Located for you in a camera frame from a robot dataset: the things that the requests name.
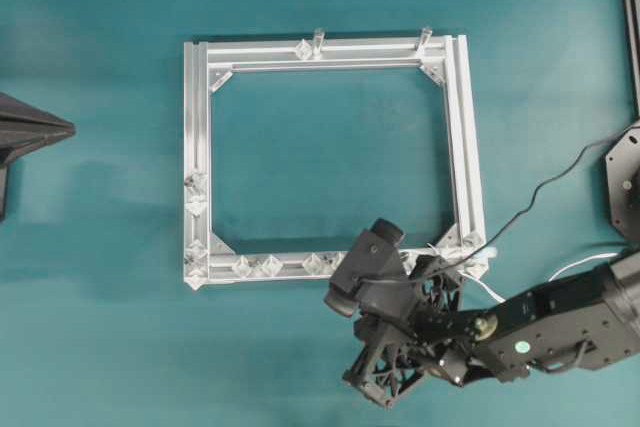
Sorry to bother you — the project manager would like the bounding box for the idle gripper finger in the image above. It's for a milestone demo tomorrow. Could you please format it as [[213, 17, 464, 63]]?
[[1, 92, 75, 138], [1, 134, 72, 166]]

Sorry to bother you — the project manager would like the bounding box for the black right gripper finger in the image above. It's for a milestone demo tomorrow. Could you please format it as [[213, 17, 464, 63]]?
[[342, 319, 428, 406]]

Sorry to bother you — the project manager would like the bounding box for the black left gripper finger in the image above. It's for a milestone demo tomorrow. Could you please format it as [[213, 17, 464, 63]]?
[[409, 254, 464, 297]]

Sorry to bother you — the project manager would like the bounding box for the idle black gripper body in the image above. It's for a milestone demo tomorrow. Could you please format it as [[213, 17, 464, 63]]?
[[0, 165, 9, 221]]

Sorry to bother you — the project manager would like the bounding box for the black active gripper body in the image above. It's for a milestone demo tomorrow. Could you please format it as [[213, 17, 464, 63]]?
[[358, 282, 480, 377]]

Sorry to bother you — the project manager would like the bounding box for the white cable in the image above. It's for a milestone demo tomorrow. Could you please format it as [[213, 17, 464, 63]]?
[[424, 242, 626, 306]]

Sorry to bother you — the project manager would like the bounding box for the black active robot arm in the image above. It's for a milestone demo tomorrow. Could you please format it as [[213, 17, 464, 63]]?
[[302, 219, 639, 408]]

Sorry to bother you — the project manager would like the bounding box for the steel pin top middle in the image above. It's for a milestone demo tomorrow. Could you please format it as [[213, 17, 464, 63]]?
[[312, 28, 325, 59]]

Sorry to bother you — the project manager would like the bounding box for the thin black camera cable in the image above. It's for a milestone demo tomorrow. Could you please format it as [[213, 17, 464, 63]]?
[[352, 126, 640, 288]]

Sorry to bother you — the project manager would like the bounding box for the square aluminium extrusion frame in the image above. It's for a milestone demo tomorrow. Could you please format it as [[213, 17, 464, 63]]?
[[183, 31, 487, 289]]

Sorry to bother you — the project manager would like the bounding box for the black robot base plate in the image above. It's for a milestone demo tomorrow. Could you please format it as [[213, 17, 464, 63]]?
[[605, 122, 639, 243]]

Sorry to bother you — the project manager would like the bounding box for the black rail at edge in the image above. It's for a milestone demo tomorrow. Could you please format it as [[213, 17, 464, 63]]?
[[623, 0, 639, 111]]

